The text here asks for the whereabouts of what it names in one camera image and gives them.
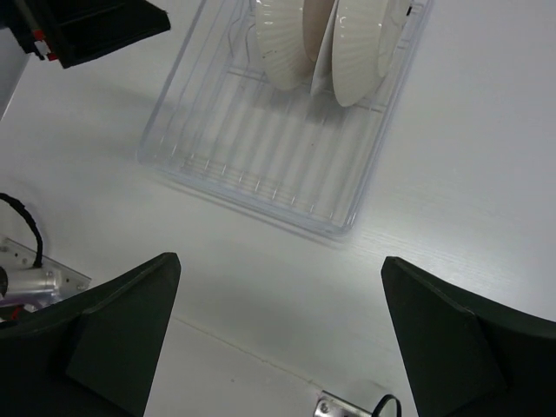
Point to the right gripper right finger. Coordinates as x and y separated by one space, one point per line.
466 355

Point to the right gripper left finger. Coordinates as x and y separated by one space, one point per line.
94 354

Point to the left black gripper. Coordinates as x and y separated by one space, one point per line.
77 32

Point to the flower pattern plate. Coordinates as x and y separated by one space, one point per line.
366 34
279 31

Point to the glass plate orange sunburst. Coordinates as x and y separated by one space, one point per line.
318 31

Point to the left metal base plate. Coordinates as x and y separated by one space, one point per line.
35 287

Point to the metal base plate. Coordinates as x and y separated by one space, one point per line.
329 405
35 287

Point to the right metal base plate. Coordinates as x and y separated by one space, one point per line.
329 405

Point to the white wire dish rack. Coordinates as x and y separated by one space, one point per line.
220 127

